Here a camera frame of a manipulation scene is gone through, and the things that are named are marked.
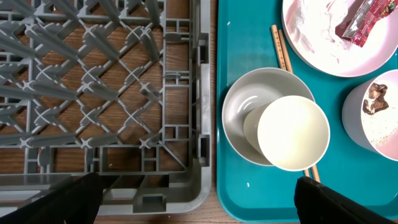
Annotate wooden chopstick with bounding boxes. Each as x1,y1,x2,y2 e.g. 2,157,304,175
271,24,307,171
278,29,320,182

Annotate white paper cup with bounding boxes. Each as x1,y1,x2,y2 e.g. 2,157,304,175
243,95,330,172

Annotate brown food scrap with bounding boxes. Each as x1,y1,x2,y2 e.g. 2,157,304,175
363,83,389,115

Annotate wooden chopstick left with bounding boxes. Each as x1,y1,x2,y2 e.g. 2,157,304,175
271,24,307,171

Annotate grey plastic dish rack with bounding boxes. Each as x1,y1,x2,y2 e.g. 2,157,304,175
1,0,211,215

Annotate red snack wrapper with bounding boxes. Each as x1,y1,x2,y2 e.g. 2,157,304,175
336,0,397,47

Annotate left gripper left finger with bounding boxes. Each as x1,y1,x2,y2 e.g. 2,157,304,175
1,173,103,224

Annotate large white round plate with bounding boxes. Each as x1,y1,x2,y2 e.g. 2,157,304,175
282,0,397,77

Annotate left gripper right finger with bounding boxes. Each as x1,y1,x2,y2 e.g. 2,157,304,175
294,177,394,224

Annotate grey shallow bowl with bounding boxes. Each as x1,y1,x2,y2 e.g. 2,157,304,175
221,67,315,166

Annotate small pink bowl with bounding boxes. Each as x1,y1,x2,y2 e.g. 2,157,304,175
341,70,397,161

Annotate teal plastic serving tray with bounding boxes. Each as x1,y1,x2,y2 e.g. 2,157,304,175
216,1,397,223

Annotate wooden chopstick right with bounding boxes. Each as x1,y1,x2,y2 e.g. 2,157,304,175
278,29,320,182

